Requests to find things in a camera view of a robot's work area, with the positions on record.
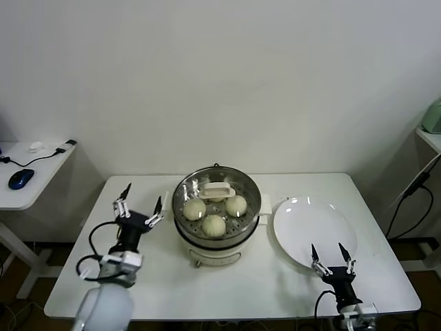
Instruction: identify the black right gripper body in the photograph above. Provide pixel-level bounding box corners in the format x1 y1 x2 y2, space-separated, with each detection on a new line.
320 268 362 306

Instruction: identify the white work table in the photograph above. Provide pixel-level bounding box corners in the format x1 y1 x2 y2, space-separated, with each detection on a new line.
43 172 422 321

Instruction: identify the glass lid with white handle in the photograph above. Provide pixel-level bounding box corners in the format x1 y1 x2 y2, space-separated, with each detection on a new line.
173 168 262 239

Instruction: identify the white electric cooker pot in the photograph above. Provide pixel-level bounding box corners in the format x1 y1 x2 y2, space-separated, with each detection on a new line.
161 190 273 269

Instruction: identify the black cable with adapter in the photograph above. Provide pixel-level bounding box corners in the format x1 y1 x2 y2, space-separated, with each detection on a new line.
0 139 77 166

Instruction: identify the perforated steel steamer basket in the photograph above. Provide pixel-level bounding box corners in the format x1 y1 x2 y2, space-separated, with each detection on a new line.
172 166 263 249

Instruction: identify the pale green appliance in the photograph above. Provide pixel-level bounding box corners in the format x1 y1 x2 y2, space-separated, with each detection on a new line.
420 98 441 134

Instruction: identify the white side shelf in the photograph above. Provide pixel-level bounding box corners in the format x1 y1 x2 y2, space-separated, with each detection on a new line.
415 126 441 152

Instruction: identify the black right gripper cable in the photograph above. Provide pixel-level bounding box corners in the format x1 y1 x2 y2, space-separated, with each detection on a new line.
314 290 340 331

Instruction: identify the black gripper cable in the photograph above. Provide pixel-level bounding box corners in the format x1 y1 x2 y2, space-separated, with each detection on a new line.
75 220 122 282
314 290 340 331

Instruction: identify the white cord with black plug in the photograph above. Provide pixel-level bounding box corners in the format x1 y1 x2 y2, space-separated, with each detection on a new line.
380 157 439 214

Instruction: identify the blue computer mouse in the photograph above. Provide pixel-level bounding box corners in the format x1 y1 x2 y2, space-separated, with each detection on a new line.
8 169 35 190

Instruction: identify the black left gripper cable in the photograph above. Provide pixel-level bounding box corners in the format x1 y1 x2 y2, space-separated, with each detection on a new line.
75 220 122 282

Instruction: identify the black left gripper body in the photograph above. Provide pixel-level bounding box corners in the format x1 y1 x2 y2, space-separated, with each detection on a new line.
114 211 153 254

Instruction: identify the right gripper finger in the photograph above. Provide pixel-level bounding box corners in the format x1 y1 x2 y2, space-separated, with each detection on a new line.
311 243 332 278
340 242 356 277

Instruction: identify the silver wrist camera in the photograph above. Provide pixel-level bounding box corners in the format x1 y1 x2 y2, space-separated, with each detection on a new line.
99 250 143 277
339 303 378 327

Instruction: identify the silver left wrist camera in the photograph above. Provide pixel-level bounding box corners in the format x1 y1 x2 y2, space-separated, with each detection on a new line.
99 250 143 277

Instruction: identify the black hanging power cable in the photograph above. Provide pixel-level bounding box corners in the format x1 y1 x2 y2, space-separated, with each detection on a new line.
384 184 434 239

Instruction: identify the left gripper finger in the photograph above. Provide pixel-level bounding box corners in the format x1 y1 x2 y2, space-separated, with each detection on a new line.
113 183 133 219
145 196 165 227

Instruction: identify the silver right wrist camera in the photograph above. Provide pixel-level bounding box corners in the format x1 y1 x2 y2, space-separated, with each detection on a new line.
339 303 378 327

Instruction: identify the white round plate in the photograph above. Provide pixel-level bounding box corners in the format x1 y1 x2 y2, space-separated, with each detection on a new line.
274 195 358 275

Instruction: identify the white side desk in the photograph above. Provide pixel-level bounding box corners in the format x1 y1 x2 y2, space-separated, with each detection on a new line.
0 140 79 300

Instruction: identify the grey table foot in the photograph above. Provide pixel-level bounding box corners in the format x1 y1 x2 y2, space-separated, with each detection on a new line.
399 237 441 273

